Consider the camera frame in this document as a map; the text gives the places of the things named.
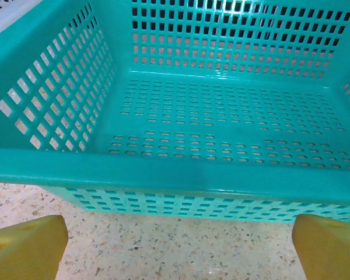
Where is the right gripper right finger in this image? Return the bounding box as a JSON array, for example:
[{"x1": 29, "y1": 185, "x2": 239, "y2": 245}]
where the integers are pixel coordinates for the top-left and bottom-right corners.
[{"x1": 291, "y1": 213, "x2": 350, "y2": 280}]

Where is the white plastic basket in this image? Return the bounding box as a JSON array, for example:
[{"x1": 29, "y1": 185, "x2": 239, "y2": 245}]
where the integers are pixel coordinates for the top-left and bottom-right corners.
[{"x1": 0, "y1": 0, "x2": 44, "y2": 41}]

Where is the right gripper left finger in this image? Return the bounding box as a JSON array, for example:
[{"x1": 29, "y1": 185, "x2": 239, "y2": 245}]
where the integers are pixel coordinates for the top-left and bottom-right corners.
[{"x1": 0, "y1": 215, "x2": 68, "y2": 280}]

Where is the teal plastic basket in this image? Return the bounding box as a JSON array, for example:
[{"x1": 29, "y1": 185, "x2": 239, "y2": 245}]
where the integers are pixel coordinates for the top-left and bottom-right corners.
[{"x1": 0, "y1": 0, "x2": 350, "y2": 227}]

